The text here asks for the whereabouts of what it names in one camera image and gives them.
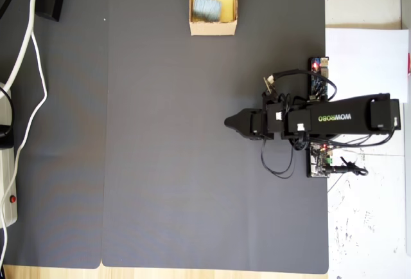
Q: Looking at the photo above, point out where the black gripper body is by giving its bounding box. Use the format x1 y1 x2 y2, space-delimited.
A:
250 94 288 141

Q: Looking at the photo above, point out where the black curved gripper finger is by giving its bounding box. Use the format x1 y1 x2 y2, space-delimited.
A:
223 108 253 139

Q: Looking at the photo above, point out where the light blue cloth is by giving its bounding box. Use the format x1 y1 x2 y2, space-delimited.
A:
192 0 223 22

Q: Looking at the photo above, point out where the open cardboard box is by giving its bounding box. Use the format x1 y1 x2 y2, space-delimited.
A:
188 0 238 37

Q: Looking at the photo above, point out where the black controller circuit board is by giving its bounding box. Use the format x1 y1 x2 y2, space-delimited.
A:
304 142 335 179

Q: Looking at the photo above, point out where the blue controller circuit board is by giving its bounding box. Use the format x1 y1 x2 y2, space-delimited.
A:
308 56 331 102

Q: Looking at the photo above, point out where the large grey mat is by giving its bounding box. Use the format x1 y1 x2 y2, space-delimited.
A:
101 0 330 275

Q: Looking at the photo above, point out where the white paper sheet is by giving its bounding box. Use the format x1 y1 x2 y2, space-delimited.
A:
325 27 411 105

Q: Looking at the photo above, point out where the narrow grey mat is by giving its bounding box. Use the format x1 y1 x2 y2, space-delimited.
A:
0 0 112 269

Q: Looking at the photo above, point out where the white power strip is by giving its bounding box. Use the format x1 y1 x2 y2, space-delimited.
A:
0 82 19 227

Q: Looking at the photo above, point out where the gripper camera circuit board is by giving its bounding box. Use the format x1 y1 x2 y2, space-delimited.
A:
262 75 280 100

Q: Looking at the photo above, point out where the black camera cable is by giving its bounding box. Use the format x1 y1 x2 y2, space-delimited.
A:
271 69 338 102

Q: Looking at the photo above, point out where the thin black servo cable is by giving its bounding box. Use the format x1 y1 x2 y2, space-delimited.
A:
260 138 298 179

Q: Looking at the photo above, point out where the black barrel plug cable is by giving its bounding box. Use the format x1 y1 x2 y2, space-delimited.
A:
330 159 369 177

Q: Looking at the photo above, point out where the thin white cable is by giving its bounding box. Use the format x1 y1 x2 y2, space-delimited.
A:
0 0 49 260

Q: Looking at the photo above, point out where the thick white cable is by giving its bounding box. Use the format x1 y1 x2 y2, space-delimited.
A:
0 0 41 92

